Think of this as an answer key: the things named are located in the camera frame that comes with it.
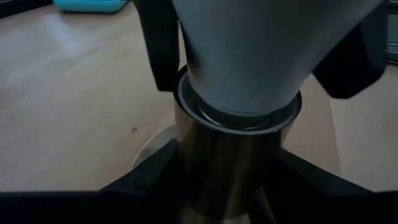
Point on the teal tray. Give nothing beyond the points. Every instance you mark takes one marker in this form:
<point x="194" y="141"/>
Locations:
<point x="90" y="5"/>

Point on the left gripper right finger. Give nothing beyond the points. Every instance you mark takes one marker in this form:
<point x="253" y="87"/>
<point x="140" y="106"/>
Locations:
<point x="311" y="199"/>

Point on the black aluminium table frame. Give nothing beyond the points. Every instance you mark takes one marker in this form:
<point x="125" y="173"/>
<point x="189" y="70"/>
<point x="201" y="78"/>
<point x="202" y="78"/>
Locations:
<point x="21" y="6"/>

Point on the white light bulb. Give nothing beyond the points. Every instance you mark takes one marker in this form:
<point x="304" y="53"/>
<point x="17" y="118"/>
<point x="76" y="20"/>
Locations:
<point x="248" y="46"/>

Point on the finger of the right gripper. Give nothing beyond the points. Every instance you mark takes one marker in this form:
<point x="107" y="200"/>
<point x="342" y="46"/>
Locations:
<point x="354" y="62"/>
<point x="161" y="40"/>

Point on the brass lamp socket base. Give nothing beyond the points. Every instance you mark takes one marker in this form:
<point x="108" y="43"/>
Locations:
<point x="230" y="161"/>

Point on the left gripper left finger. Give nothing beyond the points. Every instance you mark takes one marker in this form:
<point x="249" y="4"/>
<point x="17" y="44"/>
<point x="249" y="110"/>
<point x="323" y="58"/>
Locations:
<point x="155" y="193"/>

